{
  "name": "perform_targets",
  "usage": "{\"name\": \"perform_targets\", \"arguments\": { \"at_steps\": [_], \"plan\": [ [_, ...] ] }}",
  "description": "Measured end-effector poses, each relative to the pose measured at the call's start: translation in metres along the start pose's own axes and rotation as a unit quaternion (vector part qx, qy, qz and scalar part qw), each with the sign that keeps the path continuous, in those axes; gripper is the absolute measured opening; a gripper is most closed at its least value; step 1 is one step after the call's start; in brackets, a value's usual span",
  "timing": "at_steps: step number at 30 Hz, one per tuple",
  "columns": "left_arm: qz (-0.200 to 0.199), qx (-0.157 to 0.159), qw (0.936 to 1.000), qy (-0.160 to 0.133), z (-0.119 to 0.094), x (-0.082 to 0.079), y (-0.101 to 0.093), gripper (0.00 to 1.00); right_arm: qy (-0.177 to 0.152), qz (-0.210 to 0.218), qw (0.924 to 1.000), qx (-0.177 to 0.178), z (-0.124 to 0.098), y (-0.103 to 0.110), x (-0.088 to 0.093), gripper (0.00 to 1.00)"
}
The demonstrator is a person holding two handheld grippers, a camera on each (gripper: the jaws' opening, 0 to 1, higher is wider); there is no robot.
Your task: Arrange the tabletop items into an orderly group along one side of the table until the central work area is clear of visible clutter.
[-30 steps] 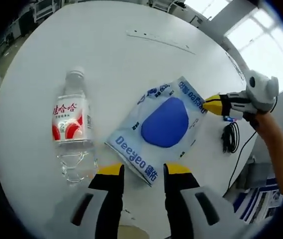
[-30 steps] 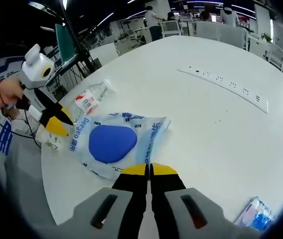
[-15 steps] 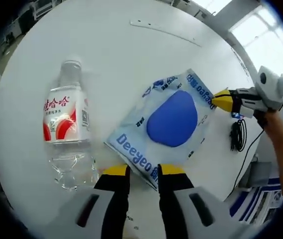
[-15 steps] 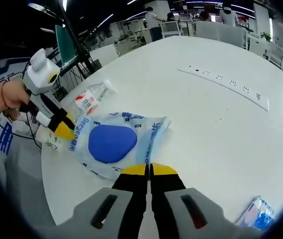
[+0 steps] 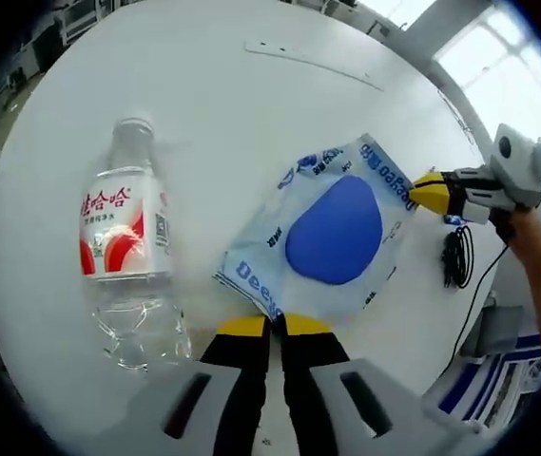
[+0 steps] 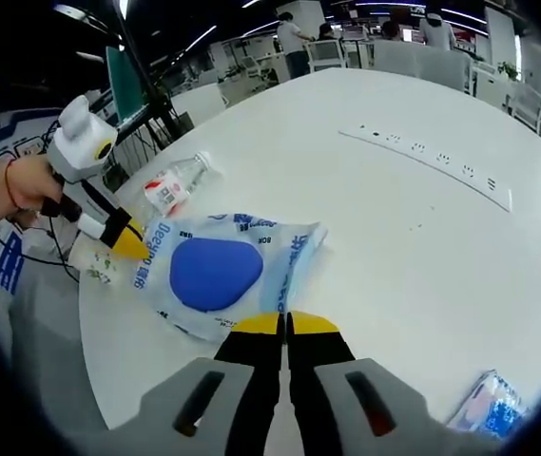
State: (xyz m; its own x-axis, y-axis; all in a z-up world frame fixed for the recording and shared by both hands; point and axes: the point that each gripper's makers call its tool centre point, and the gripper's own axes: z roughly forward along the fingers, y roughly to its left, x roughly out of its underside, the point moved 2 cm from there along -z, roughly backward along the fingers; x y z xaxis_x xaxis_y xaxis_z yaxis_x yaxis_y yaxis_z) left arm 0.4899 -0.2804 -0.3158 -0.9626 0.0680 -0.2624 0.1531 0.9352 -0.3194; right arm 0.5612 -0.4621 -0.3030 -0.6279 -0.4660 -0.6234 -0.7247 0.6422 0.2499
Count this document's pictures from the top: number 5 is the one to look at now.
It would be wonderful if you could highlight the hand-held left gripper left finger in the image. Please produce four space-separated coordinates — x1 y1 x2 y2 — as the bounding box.
103 315 274 456

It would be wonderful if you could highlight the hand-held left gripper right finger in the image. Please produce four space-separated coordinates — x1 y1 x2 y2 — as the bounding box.
280 313 485 456

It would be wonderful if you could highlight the light blue tissue packet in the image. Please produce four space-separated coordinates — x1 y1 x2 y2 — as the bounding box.
211 132 416 329

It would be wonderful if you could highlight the clear plastic bottle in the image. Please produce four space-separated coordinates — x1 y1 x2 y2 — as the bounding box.
78 117 193 374

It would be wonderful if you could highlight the bright window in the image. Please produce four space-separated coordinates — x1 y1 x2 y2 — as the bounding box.
434 21 541 124

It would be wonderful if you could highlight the grey office chair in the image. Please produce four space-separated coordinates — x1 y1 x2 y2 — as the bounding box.
472 294 526 355

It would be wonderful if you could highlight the white round table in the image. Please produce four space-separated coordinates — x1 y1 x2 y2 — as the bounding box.
0 0 513 456

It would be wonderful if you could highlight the thin black cable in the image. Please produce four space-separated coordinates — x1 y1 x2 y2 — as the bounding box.
434 239 513 395

